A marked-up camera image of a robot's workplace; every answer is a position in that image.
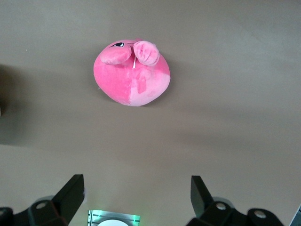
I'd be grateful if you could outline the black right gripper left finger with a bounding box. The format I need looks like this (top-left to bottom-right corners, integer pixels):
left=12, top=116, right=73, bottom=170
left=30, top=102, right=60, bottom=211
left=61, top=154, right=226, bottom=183
left=0, top=174, right=85, bottom=226

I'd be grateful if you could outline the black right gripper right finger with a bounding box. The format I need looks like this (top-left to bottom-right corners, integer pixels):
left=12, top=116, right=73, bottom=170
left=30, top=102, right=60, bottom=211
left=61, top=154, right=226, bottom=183
left=185, top=175, right=284, bottom=226

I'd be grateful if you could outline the pink round plush toy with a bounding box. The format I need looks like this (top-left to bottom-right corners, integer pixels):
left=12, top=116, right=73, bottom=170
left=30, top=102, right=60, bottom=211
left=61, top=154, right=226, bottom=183
left=93, top=37, right=171, bottom=107

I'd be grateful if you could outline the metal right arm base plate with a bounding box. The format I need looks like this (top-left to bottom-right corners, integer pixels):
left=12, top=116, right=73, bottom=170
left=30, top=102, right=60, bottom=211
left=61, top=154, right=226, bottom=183
left=87, top=209, right=141, bottom=226

